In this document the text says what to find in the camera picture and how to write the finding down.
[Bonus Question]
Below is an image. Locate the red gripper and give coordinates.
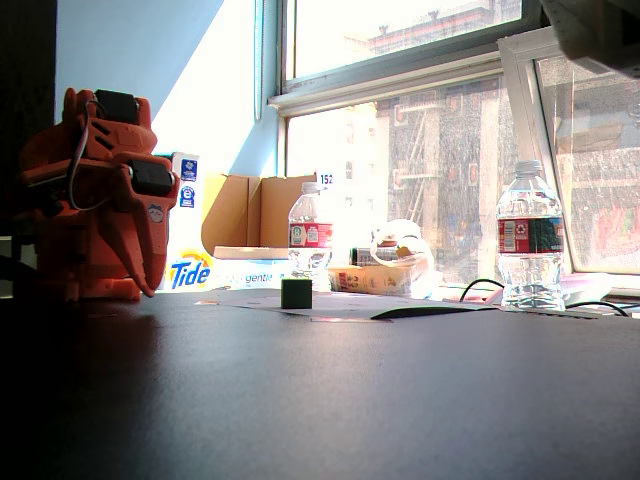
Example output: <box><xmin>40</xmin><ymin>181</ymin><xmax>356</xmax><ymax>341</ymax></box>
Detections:
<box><xmin>84</xmin><ymin>117</ymin><xmax>180</xmax><ymax>299</ymax></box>

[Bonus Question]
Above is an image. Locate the green cube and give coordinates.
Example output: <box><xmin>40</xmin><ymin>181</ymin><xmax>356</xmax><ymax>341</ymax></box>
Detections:
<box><xmin>280</xmin><ymin>278</ymin><xmax>314</xmax><ymax>310</ymax></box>

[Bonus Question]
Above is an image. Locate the numbered grid paper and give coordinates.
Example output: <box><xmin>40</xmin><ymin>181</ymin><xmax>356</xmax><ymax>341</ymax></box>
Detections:
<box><xmin>194</xmin><ymin>289</ymin><xmax>496</xmax><ymax>321</ymax></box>

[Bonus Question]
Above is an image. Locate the Tide cardboard box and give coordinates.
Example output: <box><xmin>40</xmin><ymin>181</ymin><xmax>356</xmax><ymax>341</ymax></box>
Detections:
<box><xmin>152</xmin><ymin>151</ymin><xmax>335</xmax><ymax>292</ymax></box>

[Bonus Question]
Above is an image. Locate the water bottle with red label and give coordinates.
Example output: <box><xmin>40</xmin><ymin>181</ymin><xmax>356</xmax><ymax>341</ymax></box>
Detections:
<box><xmin>287</xmin><ymin>181</ymin><xmax>335</xmax><ymax>293</ymax></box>

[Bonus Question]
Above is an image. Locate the yellow printed package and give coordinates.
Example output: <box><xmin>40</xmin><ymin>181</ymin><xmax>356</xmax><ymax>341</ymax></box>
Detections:
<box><xmin>328</xmin><ymin>264</ymin><xmax>426</xmax><ymax>296</ymax></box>

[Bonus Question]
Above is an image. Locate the clear plastic bag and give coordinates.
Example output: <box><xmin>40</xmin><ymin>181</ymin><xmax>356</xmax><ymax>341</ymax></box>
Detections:
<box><xmin>327</xmin><ymin>218</ymin><xmax>444</xmax><ymax>300</ymax></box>

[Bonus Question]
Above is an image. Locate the building outside window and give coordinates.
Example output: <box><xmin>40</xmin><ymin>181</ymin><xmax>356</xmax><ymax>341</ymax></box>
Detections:
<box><xmin>339</xmin><ymin>0</ymin><xmax>640</xmax><ymax>281</ymax></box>

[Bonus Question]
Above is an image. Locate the water bottle red-green label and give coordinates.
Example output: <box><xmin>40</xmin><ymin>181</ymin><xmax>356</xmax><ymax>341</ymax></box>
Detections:
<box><xmin>495</xmin><ymin>159</ymin><xmax>566</xmax><ymax>312</ymax></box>

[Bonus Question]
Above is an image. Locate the open white window sash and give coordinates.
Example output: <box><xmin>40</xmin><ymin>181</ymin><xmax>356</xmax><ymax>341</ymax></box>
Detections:
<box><xmin>497</xmin><ymin>24</ymin><xmax>640</xmax><ymax>294</ymax></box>

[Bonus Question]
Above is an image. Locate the thin gripper servo wire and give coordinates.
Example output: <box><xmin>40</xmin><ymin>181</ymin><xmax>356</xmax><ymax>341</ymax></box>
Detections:
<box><xmin>67</xmin><ymin>99</ymin><xmax>114</xmax><ymax>211</ymax></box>

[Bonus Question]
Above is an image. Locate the window frame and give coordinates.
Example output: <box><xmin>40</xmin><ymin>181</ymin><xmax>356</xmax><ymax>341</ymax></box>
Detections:
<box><xmin>267</xmin><ymin>0</ymin><xmax>551</xmax><ymax>281</ymax></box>

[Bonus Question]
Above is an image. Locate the black power cable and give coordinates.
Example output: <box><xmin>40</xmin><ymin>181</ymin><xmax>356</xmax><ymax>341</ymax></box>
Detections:
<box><xmin>564</xmin><ymin>299</ymin><xmax>631</xmax><ymax>317</ymax></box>
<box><xmin>458</xmin><ymin>278</ymin><xmax>506</xmax><ymax>303</ymax></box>

